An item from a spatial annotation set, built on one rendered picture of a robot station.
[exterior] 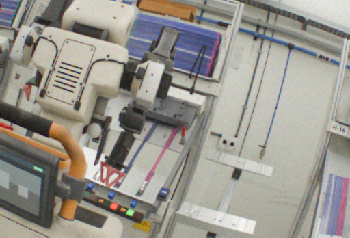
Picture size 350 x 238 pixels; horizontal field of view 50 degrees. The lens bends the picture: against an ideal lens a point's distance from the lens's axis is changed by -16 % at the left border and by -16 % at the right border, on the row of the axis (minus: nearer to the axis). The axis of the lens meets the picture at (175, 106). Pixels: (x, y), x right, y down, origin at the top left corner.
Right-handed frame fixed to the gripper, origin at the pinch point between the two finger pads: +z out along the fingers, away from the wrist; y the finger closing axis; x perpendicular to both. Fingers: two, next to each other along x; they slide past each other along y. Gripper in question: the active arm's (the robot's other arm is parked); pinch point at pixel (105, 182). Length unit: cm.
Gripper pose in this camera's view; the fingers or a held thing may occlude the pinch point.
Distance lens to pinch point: 150.1
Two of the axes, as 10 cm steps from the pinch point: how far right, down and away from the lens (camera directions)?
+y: 3.5, -0.1, -9.4
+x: 8.3, 4.7, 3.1
